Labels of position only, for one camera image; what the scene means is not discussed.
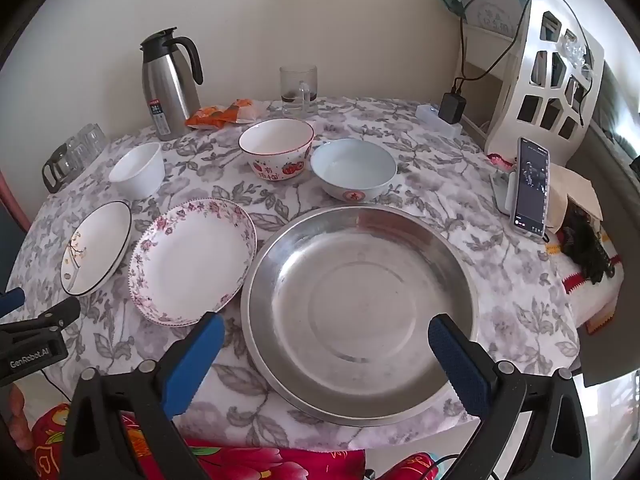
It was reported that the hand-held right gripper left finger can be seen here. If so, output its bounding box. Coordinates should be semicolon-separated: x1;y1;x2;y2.
59;311;226;480

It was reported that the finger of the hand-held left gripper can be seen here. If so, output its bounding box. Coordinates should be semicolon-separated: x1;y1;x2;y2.
0;287;26;319
0;297;82;336

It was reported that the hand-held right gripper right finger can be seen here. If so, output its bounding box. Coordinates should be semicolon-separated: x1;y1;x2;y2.
428;313;590;480

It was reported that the black-rimmed ginkgo print plate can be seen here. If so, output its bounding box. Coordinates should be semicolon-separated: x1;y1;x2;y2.
60;200;133;296

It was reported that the pink floral rim plate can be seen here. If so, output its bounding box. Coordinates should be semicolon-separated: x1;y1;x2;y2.
128;198;258;328

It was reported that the large stainless steel basin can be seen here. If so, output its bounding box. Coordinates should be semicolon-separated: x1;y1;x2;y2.
240;205;480;427

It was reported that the small white bowl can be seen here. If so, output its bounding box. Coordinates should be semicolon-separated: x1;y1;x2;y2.
108;142;166;200

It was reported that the red-rimmed strawberry print bowl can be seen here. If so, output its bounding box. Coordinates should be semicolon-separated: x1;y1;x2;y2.
238;119;315;183

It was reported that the light blue bowl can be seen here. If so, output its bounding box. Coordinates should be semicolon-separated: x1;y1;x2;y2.
310;138;398;204

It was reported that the person's left hand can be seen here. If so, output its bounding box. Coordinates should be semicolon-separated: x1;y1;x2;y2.
7;384;29;457

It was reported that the pink board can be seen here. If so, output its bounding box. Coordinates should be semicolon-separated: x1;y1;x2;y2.
0;170;30;233

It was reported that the white crocheted mat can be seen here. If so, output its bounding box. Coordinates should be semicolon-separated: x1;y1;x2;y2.
547;230;626;336

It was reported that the red floral blanket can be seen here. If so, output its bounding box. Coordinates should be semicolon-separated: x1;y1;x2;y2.
30;402;451;480

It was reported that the small clear glass cup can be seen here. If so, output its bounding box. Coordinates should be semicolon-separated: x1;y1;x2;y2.
64;137;94;172
75;124;107;159

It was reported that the black cloth bundle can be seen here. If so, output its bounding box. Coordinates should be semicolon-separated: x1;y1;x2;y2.
560;207;616;283

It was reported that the grey phone stand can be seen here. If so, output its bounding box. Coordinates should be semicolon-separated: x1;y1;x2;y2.
490;167;518;221

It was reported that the smartphone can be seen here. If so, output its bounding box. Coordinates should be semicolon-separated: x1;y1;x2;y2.
509;137;551;238

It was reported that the grey floral tablecloth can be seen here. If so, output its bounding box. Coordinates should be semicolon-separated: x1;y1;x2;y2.
10;96;581;451

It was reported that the beige paper box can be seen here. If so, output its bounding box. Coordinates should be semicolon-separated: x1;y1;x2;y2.
542;165;603;231

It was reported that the orange snack packet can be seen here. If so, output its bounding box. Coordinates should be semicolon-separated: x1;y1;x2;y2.
225;99;271;125
186;105;236;132

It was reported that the stainless steel thermos jug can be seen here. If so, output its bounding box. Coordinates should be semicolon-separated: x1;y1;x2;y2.
140;26;204;142

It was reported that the white power strip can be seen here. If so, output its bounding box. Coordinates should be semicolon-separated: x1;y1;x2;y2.
416;104;463;136

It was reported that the black charger adapter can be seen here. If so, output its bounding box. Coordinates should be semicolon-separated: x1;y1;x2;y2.
439;91;467;125

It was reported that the glass mug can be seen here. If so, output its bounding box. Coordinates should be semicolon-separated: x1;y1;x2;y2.
279;65;319;117

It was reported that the white lattice rack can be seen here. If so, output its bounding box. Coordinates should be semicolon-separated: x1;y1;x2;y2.
484;0;606;166

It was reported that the glass carafe with black handle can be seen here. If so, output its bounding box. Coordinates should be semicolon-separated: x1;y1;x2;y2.
41;142;76;193

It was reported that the black charger cable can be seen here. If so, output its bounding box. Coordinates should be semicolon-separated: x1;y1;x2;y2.
456;0;532;95

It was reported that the black power adapter with cable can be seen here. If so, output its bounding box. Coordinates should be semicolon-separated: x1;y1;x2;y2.
452;0;521;141

